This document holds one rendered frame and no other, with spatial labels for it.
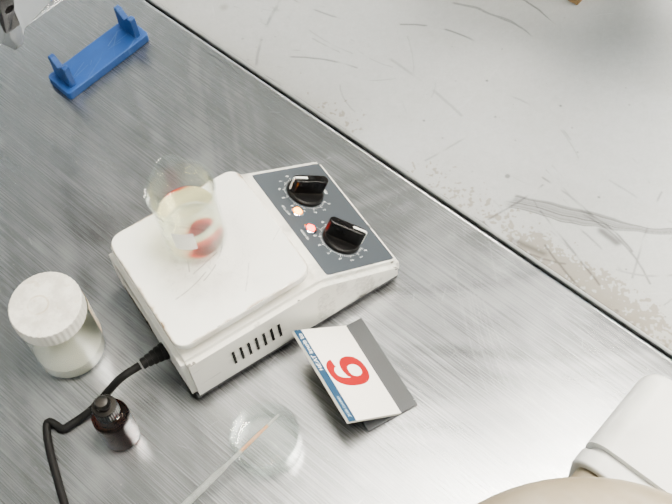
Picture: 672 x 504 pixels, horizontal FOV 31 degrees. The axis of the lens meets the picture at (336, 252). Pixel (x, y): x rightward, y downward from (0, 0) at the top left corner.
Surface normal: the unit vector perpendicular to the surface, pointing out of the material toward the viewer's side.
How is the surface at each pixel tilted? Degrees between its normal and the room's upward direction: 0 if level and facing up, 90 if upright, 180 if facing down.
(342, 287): 90
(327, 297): 90
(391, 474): 0
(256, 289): 0
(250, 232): 0
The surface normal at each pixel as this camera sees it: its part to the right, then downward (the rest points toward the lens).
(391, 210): -0.07, -0.51
